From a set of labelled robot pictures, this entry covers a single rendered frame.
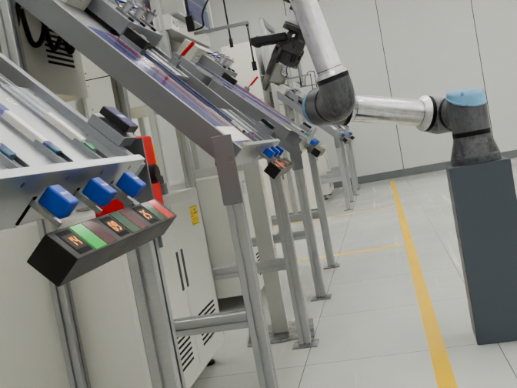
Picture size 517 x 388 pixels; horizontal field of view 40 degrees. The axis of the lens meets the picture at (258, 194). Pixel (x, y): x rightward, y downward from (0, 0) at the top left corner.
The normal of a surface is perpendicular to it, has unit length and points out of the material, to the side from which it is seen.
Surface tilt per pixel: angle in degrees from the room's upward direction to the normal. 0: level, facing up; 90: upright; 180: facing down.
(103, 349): 90
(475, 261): 90
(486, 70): 90
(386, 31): 90
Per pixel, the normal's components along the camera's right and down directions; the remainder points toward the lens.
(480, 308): -0.19, 0.10
